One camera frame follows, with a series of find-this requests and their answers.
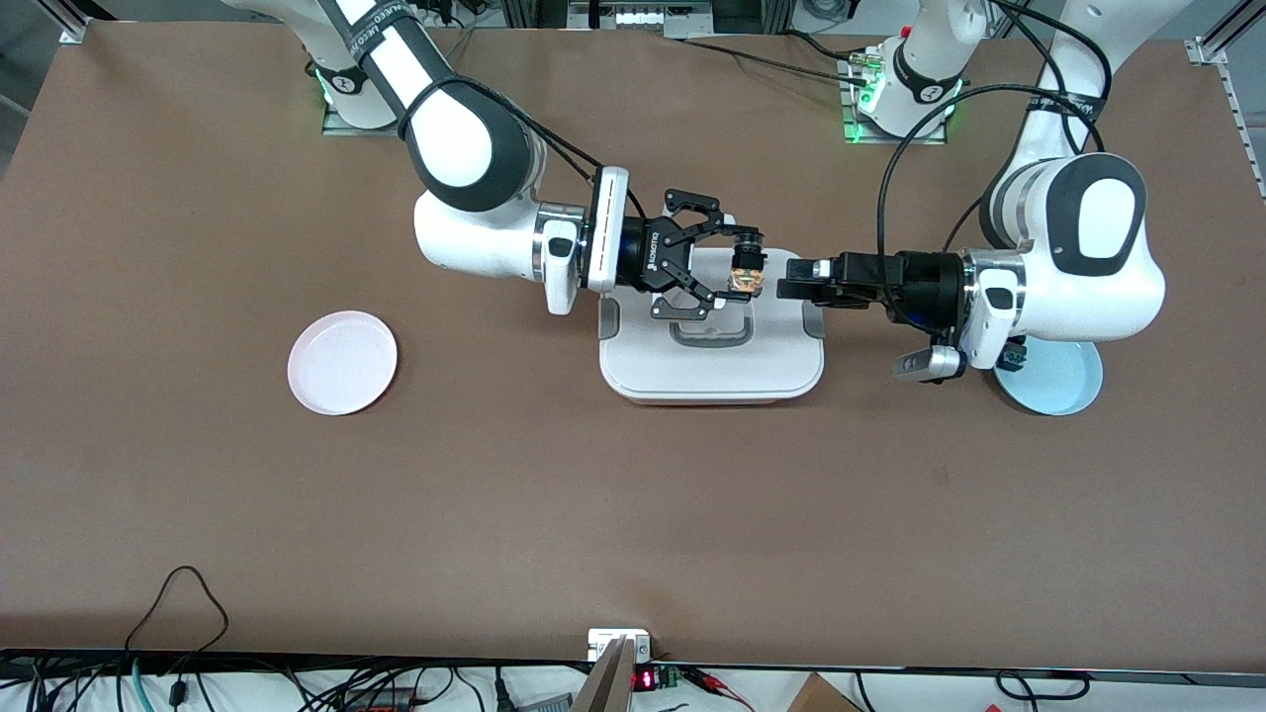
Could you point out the green and blue switch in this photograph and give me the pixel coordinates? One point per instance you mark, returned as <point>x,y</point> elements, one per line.
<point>1011,358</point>

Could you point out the white lidded box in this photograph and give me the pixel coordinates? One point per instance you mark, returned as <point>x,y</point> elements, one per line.
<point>712,371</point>

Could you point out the brown cardboard piece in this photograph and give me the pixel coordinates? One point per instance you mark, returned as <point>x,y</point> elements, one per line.
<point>821,697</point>

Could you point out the aluminium frame with connectors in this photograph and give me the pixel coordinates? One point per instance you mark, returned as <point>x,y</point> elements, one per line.
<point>643,18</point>

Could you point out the grey slanted bar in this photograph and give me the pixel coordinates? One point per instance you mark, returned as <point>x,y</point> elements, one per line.
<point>603,687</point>

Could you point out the red LED display module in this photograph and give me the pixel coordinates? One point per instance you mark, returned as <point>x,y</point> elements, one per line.
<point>645,679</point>

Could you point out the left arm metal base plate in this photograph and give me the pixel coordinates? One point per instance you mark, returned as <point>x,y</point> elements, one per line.
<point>890,140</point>

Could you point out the orange push-button switch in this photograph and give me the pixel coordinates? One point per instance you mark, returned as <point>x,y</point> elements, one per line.
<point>749,272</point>

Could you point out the red probe leads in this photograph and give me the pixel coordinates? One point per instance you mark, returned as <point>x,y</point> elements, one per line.
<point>712,682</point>

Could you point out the pink round plate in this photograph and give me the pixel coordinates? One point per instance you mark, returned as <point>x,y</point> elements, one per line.
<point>341,361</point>

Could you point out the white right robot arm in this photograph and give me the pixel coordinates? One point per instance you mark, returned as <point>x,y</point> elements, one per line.
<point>455,148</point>

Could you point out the small white device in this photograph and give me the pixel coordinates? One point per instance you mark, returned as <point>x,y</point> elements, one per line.
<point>603,638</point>

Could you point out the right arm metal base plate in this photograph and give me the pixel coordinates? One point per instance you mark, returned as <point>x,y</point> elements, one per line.
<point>336,126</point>

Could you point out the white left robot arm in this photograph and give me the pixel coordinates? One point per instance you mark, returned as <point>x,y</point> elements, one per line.
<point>1098,257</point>

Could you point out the aluminium profile rail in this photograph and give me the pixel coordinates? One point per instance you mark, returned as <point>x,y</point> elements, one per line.
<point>71,25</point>
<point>1212,49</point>

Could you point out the light blue round plate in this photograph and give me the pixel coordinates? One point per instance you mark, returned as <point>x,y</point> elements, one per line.
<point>1058,386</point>

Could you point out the black power strip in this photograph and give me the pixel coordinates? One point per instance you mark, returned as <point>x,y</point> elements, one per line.
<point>381,704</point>

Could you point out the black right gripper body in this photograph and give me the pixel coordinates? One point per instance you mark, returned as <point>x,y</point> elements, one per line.
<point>643,259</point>

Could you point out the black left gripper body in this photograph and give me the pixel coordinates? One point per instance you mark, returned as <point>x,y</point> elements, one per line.
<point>922,284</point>

